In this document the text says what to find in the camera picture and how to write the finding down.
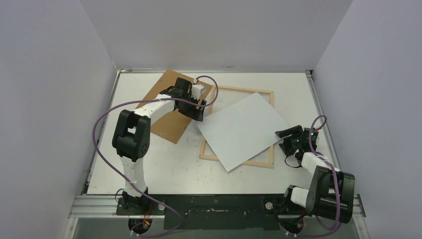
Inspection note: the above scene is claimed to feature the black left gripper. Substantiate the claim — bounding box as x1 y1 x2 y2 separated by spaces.
179 94 206 121

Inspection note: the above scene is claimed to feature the brown frame backing board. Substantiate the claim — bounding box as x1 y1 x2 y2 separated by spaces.
133 70 212 143

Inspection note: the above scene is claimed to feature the white photo paper sheet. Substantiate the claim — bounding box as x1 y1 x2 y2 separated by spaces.
196 93 290 172

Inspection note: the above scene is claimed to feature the light wooden picture frame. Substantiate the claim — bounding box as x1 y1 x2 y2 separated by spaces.
198 86 279 172

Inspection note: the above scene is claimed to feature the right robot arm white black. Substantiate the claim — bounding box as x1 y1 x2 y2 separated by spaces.
275 125 355 224

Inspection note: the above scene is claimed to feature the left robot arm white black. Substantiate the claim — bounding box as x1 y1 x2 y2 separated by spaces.
112 78 207 215

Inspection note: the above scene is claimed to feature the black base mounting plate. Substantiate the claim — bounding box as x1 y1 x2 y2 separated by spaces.
116 194 305 231

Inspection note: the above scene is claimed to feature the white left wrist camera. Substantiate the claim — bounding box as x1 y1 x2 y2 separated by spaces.
191 84 207 101

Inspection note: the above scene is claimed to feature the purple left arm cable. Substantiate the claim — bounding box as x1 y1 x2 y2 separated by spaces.
92 75 219 238

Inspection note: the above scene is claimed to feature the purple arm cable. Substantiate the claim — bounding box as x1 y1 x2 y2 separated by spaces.
278 115 343 238
92 75 219 238

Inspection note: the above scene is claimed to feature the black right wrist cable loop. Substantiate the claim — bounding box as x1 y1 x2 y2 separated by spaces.
284 154 302 169

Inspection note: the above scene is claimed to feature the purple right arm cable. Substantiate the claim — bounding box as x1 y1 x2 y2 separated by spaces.
278 115 343 238

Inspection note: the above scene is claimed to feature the aluminium front rail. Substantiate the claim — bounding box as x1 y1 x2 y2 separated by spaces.
67 194 367 219

